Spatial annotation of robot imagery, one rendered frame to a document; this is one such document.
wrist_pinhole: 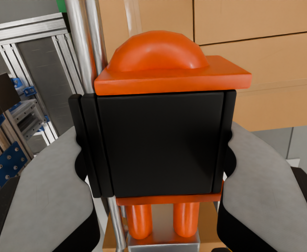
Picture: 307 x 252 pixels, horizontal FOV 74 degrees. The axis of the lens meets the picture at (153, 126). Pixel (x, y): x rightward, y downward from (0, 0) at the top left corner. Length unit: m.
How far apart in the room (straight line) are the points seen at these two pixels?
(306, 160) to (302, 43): 1.36
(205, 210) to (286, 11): 0.75
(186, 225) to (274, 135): 1.69
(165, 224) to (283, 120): 0.92
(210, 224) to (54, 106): 1.03
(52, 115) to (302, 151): 1.92
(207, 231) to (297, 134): 1.34
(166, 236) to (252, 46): 0.77
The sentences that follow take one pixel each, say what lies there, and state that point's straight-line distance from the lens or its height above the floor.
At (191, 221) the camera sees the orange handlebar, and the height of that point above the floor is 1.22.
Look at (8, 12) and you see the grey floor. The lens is 1.54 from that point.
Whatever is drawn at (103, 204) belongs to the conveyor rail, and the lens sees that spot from 1.17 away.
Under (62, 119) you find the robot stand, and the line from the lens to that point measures 1.36.
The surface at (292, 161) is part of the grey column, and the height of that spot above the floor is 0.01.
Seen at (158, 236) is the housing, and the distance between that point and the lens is 0.20.
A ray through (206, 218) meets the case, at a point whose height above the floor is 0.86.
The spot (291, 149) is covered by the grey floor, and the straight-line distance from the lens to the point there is 2.01.
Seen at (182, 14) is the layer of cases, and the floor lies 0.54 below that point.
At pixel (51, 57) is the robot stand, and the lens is 1.24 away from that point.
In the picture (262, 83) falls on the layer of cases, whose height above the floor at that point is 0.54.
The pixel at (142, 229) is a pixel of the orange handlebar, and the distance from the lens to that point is 0.19.
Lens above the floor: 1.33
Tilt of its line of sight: 61 degrees down
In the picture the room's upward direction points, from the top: 177 degrees clockwise
